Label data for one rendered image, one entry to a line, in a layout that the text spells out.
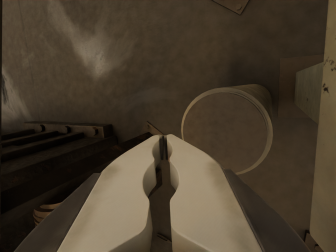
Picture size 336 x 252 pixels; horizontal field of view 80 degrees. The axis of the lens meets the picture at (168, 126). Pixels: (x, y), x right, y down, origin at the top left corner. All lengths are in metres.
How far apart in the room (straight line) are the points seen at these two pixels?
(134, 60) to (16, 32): 0.89
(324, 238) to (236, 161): 0.11
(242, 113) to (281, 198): 0.65
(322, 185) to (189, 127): 0.16
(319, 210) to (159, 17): 0.83
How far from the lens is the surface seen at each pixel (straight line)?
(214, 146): 0.28
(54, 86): 1.37
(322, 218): 0.23
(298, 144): 0.81
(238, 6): 0.81
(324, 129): 0.20
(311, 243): 0.95
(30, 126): 1.50
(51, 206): 0.60
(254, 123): 0.26
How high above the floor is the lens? 0.78
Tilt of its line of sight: 61 degrees down
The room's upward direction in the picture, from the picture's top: 113 degrees counter-clockwise
